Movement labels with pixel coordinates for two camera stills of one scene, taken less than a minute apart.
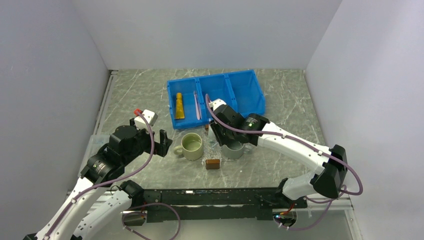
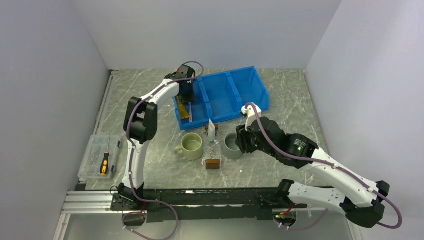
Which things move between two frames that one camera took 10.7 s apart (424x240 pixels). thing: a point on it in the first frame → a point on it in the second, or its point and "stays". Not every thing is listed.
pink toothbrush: [197, 106] → [190, 113]
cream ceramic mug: [191, 146] stays
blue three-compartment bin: [186, 97] stays
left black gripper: [161, 149] → [191, 98]
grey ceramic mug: [234, 150] stays
